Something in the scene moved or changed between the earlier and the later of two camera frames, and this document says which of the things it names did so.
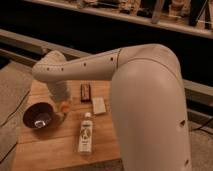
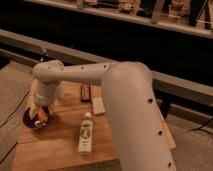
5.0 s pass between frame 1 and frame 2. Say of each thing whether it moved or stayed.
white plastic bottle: stayed
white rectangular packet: stayed
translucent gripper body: moved
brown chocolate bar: stayed
